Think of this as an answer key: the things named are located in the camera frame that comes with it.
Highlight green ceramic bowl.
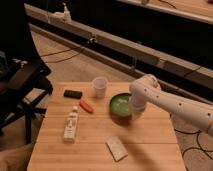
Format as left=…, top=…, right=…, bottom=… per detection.
left=109, top=93, right=130, bottom=117

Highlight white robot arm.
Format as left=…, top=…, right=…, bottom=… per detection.
left=129, top=74, right=213, bottom=137

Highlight beige sponge pad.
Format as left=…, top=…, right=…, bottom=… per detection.
left=106, top=136, right=128, bottom=162

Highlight translucent plastic cup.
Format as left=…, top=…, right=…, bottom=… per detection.
left=92, top=77, right=108, bottom=98

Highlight orange carrot toy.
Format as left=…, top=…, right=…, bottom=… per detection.
left=79, top=99, right=94, bottom=113

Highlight black rectangular block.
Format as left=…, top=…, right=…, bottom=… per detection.
left=63, top=90, right=82, bottom=99

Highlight white plastic bottle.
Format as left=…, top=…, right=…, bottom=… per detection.
left=63, top=106, right=78, bottom=143

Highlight white spray bottle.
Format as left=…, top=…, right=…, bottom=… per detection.
left=50, top=2, right=72, bottom=22

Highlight black chair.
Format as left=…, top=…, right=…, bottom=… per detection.
left=0, top=50, right=53, bottom=144

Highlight long wooden rail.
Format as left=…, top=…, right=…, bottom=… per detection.
left=25, top=4, right=213, bottom=85

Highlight black floor cables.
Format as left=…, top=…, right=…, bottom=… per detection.
left=173, top=123, right=213, bottom=161

